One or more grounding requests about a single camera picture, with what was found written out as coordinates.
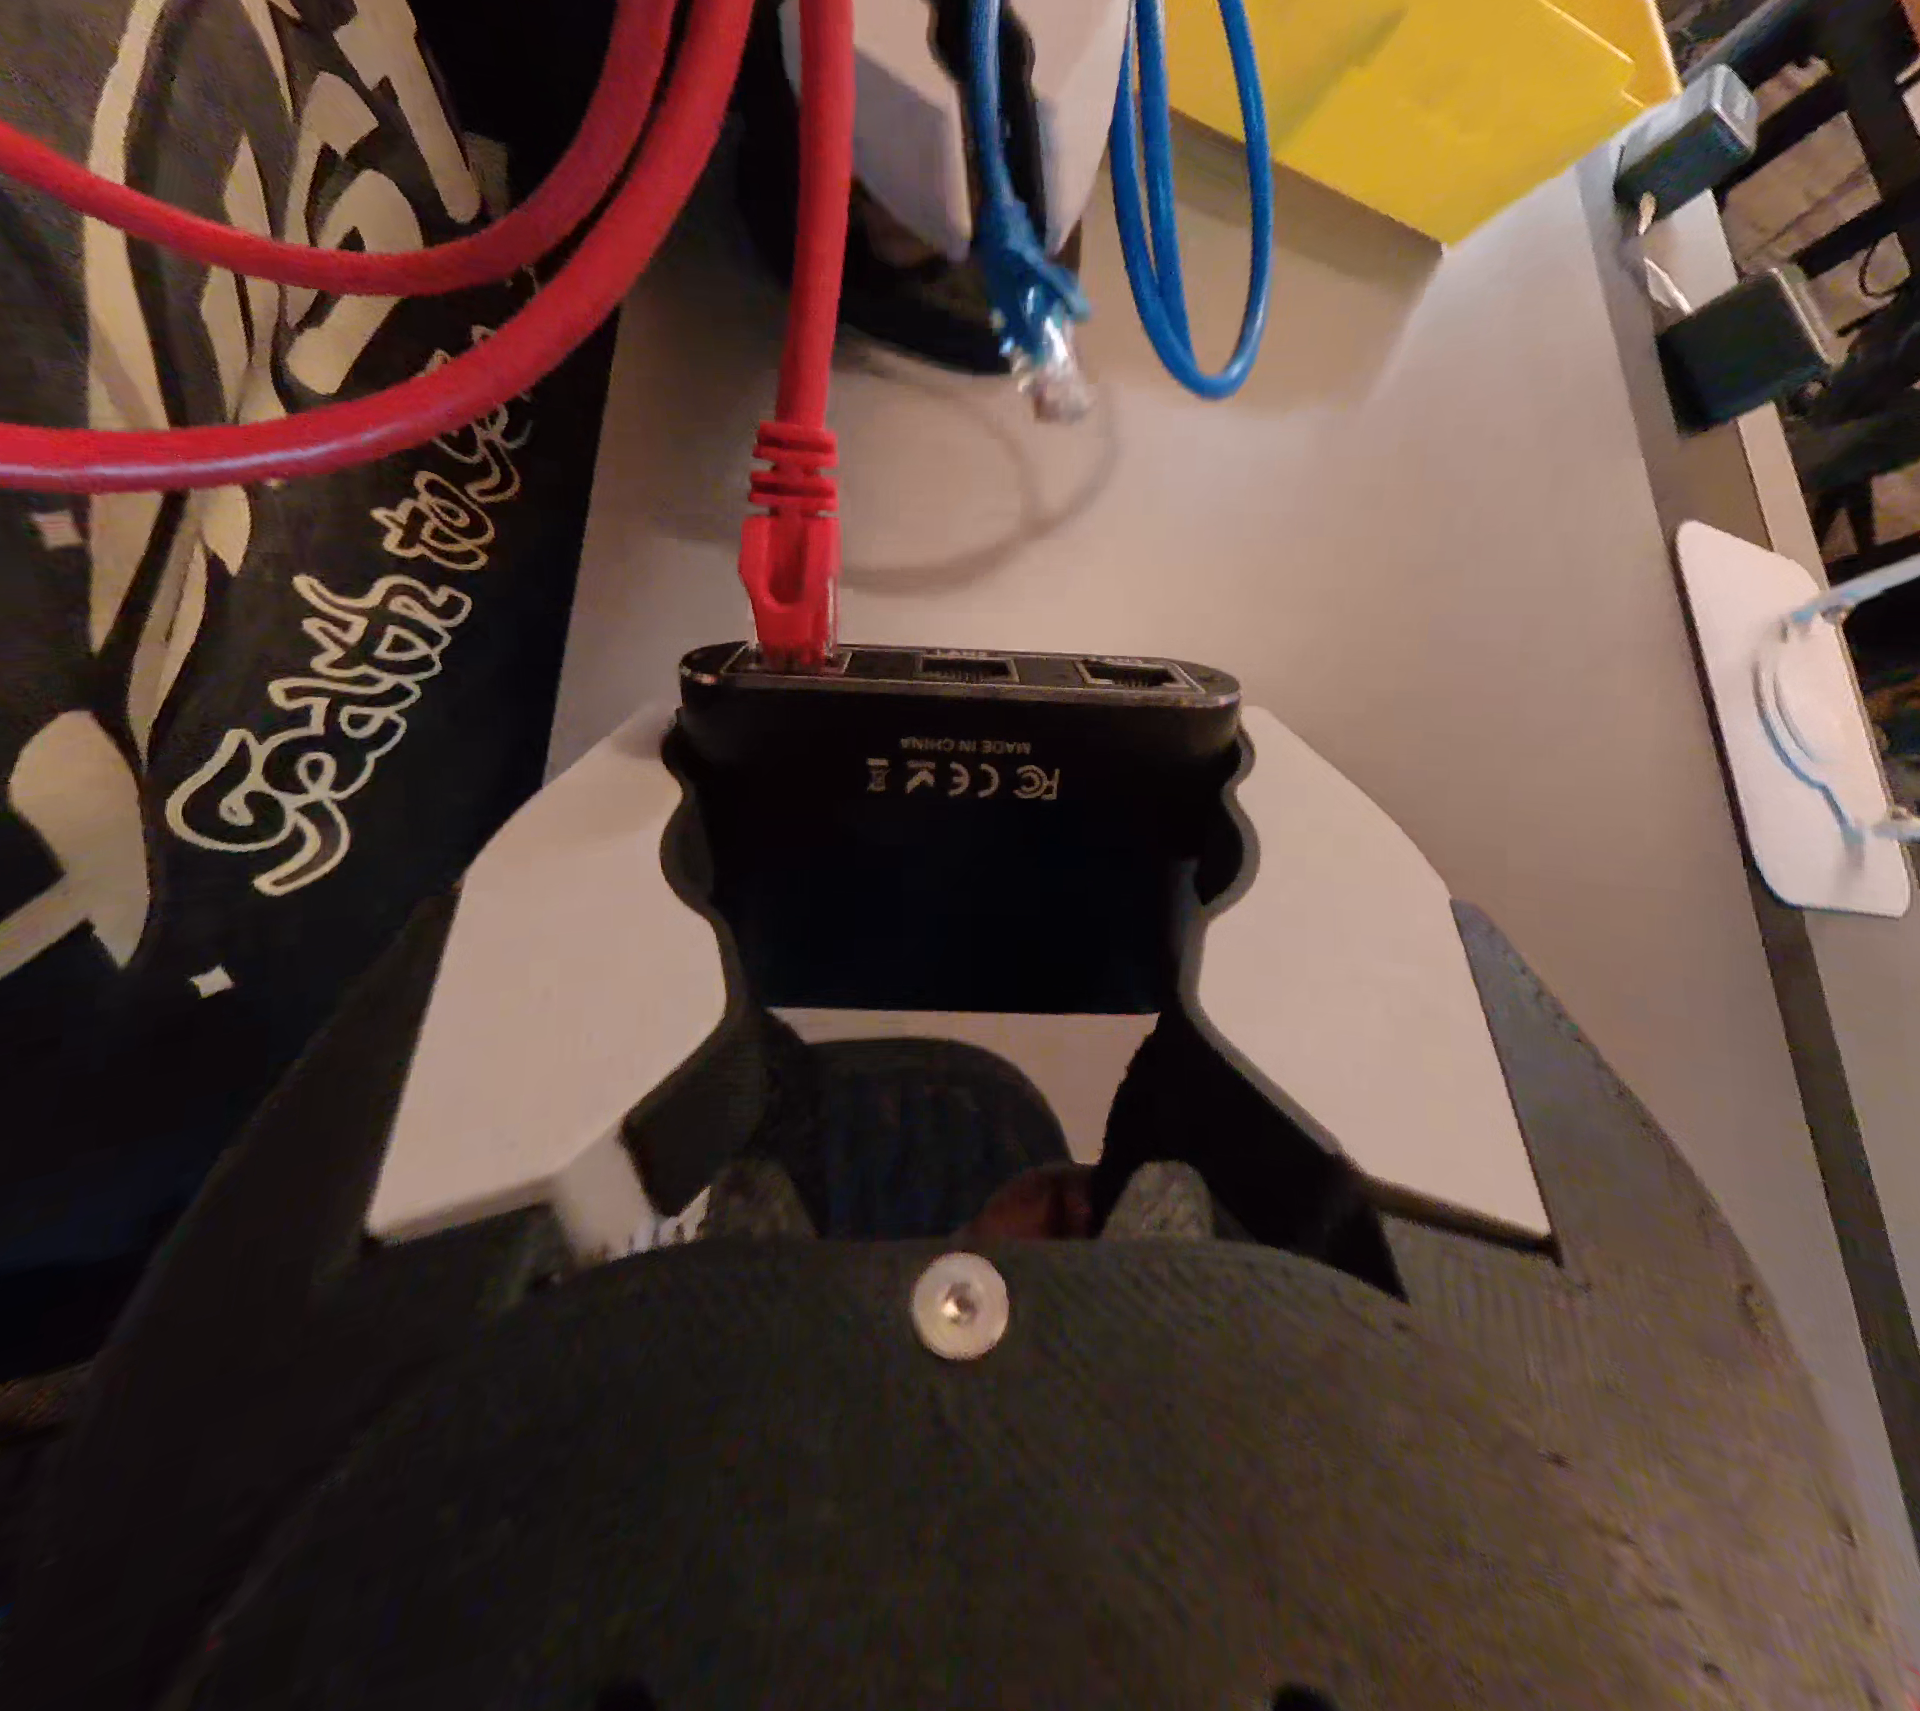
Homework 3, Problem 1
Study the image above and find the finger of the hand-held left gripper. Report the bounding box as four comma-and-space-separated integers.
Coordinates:
961, 0, 1146, 252
762, 0, 988, 267

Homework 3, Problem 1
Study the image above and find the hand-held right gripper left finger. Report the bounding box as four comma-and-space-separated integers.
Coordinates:
364, 702, 752, 1264

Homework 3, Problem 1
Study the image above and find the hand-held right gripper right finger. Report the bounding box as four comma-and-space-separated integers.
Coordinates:
1102, 705, 1557, 1297

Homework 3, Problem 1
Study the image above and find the red ethernet cable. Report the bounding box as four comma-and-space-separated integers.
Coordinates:
0, 0, 858, 672

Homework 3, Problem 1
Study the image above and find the blue ethernet cable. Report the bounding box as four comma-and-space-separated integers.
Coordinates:
965, 0, 1277, 422

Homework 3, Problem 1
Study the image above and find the yellow plastic bin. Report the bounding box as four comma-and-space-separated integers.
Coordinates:
1108, 0, 1685, 248

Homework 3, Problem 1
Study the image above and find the black ethernet switch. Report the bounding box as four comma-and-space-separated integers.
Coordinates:
677, 641, 1247, 1014

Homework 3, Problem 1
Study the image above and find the person's right hand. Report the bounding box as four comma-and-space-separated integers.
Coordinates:
980, 1163, 1102, 1245

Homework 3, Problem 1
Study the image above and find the black power cube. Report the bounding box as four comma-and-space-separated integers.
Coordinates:
1612, 63, 1763, 224
1655, 264, 1842, 438

